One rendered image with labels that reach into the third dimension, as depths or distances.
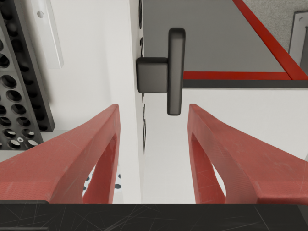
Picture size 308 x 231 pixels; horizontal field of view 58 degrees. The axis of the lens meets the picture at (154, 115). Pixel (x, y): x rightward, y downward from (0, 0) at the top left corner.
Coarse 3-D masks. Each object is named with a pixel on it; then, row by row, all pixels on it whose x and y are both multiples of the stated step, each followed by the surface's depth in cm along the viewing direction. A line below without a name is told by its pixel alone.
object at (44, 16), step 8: (32, 0) 24; (40, 0) 24; (48, 0) 25; (40, 8) 24; (48, 8) 25; (40, 16) 25; (48, 16) 25; (40, 24) 25; (48, 24) 25; (40, 32) 26; (48, 32) 26; (56, 32) 27; (48, 40) 26; (56, 40) 27; (48, 48) 27; (56, 48) 27; (48, 56) 27; (56, 56) 27; (48, 64) 28; (56, 64) 28
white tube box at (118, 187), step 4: (92, 172) 45; (88, 176) 47; (116, 176) 45; (120, 176) 46; (88, 180) 46; (116, 180) 46; (120, 180) 46; (84, 184) 46; (116, 184) 48; (120, 184) 46; (84, 188) 48; (116, 188) 47; (120, 188) 47; (84, 192) 48
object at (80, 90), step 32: (64, 0) 25; (96, 0) 25; (32, 32) 27; (64, 32) 27; (96, 32) 27; (64, 64) 29; (96, 64) 29; (64, 96) 31; (96, 96) 31; (64, 128) 34; (0, 160) 30
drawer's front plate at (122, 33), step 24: (120, 0) 16; (120, 24) 17; (120, 48) 18; (120, 72) 19; (120, 96) 20; (144, 96) 32; (120, 120) 22; (120, 144) 23; (120, 168) 25; (144, 168) 33
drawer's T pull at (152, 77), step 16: (176, 32) 19; (176, 48) 20; (144, 64) 21; (160, 64) 21; (176, 64) 20; (144, 80) 21; (160, 80) 21; (176, 80) 21; (176, 96) 22; (176, 112) 23
